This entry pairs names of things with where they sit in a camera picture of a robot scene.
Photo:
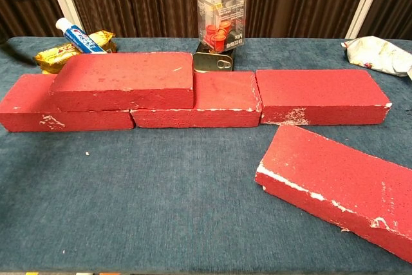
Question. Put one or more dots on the blue white toothpaste tube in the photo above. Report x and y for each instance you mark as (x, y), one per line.
(80, 38)

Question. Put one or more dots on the red brick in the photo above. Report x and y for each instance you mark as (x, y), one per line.
(225, 91)
(122, 78)
(322, 172)
(322, 91)
(22, 104)

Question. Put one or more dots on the gold foil snack packet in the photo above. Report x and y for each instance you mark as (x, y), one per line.
(51, 57)

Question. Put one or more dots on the white crumpled snack bag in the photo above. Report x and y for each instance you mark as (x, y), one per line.
(376, 53)

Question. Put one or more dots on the clear box with red caps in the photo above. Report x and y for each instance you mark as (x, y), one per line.
(222, 14)

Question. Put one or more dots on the blue table cloth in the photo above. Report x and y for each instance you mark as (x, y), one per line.
(193, 191)

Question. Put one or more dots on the gold black tin can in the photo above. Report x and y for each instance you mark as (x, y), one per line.
(209, 60)

